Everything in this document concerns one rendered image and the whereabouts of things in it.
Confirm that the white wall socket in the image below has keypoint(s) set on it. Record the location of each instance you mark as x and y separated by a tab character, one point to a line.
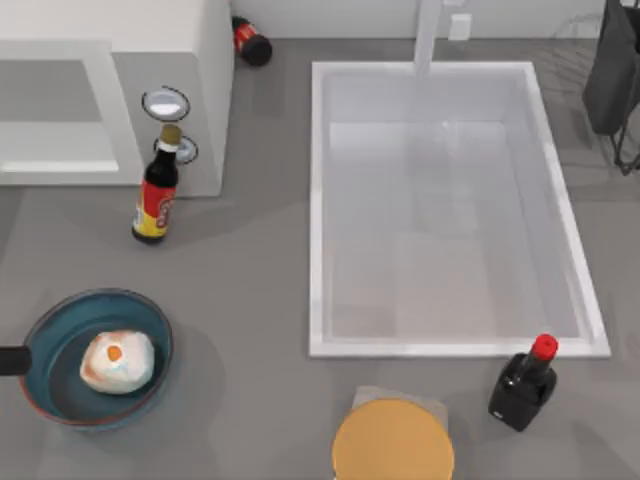
460	26

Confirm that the round orange board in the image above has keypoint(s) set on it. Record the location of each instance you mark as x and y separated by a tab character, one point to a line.
393	442

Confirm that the white fried egg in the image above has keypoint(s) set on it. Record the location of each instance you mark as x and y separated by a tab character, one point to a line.
117	362

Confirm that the teal frying pan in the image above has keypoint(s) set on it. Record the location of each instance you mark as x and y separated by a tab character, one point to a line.
75	375

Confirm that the large microwave knob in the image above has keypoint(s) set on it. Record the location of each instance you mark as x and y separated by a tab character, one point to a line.
165	104

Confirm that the dark bottle with red label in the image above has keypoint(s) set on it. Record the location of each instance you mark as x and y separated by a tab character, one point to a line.
252	42

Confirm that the black stand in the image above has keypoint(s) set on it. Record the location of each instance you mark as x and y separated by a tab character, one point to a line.
614	75

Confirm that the small microwave knob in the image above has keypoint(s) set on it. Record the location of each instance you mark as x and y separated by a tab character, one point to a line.
187	150

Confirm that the pale microwave oven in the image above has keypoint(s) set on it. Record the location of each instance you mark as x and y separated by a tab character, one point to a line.
60	100

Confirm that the tall white tap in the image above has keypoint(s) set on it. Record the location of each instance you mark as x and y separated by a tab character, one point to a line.
426	35

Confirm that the black bottle with red cap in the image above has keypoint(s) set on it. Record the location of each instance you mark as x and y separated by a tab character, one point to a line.
522	392

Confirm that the dark bottle with yellow label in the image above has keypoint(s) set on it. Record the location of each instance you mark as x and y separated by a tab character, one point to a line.
155	200

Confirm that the white sink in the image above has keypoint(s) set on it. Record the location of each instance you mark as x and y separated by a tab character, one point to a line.
440	210

